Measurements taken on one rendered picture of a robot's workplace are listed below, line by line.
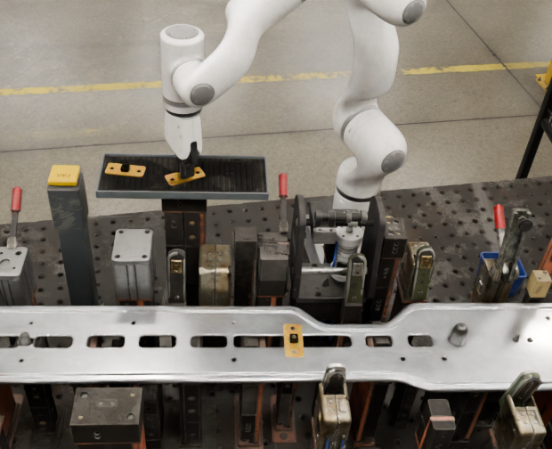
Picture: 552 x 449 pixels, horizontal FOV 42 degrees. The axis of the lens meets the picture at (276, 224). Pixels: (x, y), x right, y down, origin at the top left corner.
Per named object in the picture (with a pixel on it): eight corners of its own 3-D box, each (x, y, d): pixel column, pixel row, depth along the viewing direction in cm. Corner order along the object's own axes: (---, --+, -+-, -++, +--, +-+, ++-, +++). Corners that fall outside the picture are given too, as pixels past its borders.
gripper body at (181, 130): (157, 93, 148) (158, 138, 155) (175, 118, 141) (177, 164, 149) (190, 85, 151) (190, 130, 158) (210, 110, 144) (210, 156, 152)
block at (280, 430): (272, 444, 162) (280, 363, 143) (270, 395, 172) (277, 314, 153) (296, 443, 163) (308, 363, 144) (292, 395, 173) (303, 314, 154)
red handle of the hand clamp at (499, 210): (497, 273, 155) (491, 203, 160) (493, 275, 158) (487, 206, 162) (515, 273, 156) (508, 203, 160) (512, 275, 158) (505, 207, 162)
